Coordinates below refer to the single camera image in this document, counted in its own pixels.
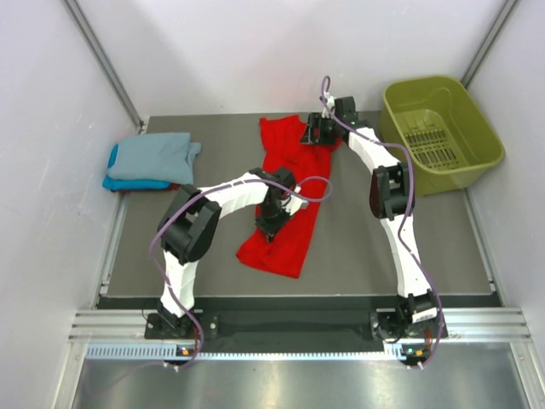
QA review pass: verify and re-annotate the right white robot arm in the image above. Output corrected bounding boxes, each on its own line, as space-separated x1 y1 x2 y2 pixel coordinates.
301 92 444 338

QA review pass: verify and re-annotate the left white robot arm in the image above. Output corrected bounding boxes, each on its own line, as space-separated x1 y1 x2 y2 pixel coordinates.
148 167 307 338

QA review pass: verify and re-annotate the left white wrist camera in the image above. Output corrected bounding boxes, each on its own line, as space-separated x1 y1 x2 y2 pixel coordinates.
283 195 309 216

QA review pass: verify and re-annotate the white slotted cable duct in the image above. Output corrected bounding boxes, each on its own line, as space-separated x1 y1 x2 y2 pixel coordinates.
86 343 426 362

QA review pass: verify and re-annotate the grey-blue folded t shirt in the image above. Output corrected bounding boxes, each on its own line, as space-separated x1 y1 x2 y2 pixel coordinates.
106 132 202 186

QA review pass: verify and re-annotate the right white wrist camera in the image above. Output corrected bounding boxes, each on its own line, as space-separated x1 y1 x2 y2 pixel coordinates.
320 91 336 118

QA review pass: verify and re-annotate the green plastic basket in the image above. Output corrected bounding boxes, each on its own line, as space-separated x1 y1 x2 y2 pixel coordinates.
378 75 505 196

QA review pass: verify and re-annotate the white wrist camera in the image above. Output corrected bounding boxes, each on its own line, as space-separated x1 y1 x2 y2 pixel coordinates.
283 195 309 216
320 91 336 118

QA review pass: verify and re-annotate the bright blue folded t shirt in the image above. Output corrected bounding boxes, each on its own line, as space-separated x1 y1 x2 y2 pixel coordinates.
101 143 171 193

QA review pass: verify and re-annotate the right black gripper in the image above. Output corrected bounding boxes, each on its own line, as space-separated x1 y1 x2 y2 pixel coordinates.
298 114 341 146

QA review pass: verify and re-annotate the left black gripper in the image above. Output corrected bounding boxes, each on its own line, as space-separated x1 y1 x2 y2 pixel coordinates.
255 203 295 245

